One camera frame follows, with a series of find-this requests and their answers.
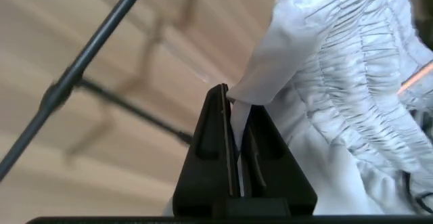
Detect beige curtain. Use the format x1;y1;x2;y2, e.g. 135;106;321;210
0;0;433;217

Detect black clothes rack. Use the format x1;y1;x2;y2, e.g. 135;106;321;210
0;0;194;183

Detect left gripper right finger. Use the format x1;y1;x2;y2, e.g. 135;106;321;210
240;104;318;217

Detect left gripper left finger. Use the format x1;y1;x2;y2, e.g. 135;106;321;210
173;83;242;217

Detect pale grey shorts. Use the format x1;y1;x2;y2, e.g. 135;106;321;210
162;0;433;217

